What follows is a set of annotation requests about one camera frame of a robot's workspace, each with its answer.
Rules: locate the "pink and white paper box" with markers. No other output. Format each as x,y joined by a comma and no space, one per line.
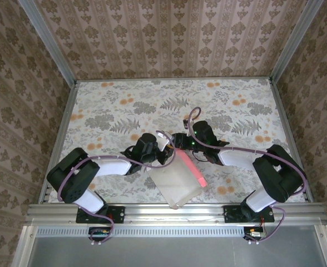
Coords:
174,183

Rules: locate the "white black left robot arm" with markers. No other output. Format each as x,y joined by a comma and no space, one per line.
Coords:
110,167

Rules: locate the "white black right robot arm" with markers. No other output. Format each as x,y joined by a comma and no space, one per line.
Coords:
235,158

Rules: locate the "floral print tablecloth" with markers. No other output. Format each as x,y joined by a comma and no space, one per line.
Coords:
96,91

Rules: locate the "grey metal panel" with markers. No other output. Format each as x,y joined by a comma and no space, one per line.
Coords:
166,253

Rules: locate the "black power connector block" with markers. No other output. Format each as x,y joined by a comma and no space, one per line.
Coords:
99,233
253,233

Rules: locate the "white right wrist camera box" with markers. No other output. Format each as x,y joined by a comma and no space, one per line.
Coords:
185,123

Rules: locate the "aluminium table edge rail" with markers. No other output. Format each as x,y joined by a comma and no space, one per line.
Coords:
146,212

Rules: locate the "thin aluminium wall-side rail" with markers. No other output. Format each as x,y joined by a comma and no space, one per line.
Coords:
174,79

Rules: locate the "aluminium table side rail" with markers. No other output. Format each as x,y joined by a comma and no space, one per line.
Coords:
65,116
284,116

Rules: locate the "aluminium frame post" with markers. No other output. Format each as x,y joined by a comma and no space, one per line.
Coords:
293,41
52,44

